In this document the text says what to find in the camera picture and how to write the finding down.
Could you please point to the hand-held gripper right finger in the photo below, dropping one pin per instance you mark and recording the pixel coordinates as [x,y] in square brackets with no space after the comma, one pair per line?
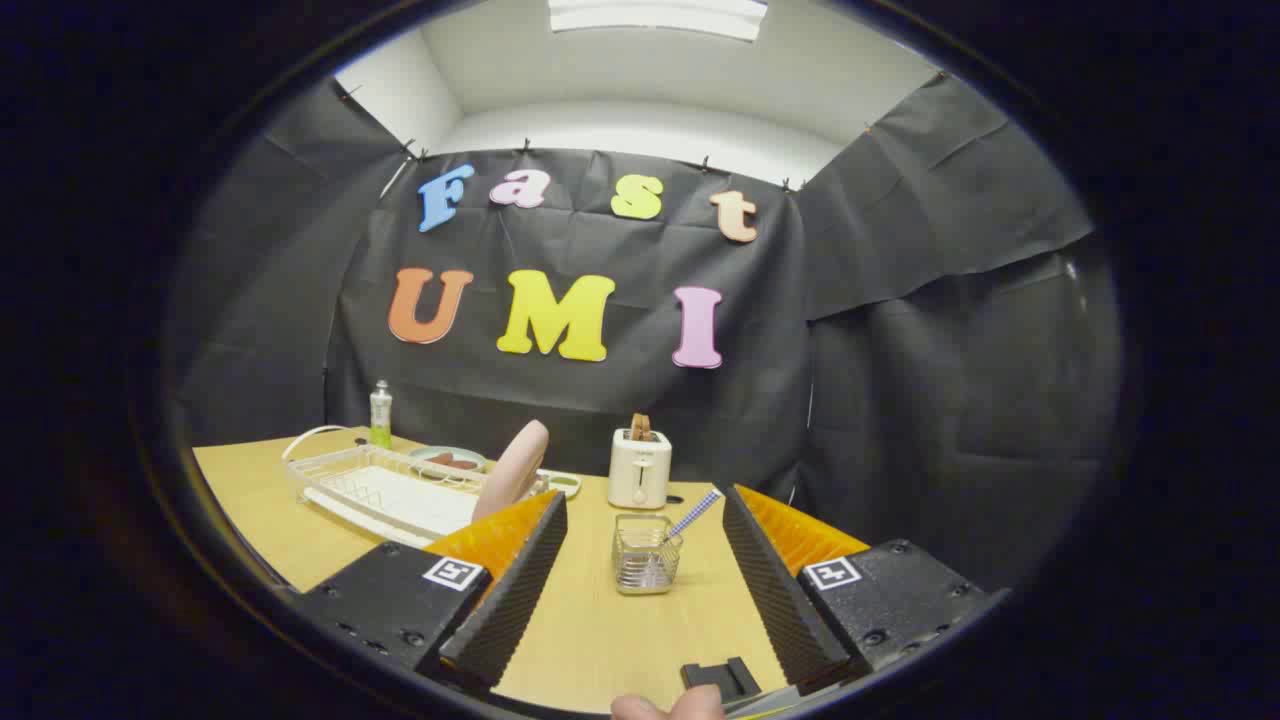
[775,590]

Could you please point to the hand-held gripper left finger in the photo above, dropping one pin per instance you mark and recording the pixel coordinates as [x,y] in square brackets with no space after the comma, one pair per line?
[515,590]

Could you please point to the pink plate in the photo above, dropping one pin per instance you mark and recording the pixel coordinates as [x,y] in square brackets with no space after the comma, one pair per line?
[515,465]

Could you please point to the pale green plate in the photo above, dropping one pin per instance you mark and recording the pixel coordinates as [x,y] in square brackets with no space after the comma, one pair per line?
[419,457]

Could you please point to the black table clamp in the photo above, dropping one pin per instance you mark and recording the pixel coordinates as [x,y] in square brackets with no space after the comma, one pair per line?
[720,678]

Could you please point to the white compartment tray with seeds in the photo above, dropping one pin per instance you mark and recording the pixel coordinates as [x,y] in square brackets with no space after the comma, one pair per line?
[565,485]

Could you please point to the brown patty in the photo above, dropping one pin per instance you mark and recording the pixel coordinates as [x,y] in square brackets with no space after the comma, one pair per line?
[442,460]
[466,463]

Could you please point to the white toaster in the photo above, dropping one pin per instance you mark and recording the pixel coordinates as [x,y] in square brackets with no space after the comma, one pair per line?
[638,470]

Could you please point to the brown toast slices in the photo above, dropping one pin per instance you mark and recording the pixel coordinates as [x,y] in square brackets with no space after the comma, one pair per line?
[640,427]

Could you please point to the black backdrop cloth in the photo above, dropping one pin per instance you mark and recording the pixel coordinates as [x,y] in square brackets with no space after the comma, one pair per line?
[600,400]

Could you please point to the green liquid bottle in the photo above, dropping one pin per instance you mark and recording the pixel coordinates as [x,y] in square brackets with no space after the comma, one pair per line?
[381,415]

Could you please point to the ceiling light panel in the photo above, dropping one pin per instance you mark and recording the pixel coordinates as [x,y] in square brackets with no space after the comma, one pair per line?
[655,15]

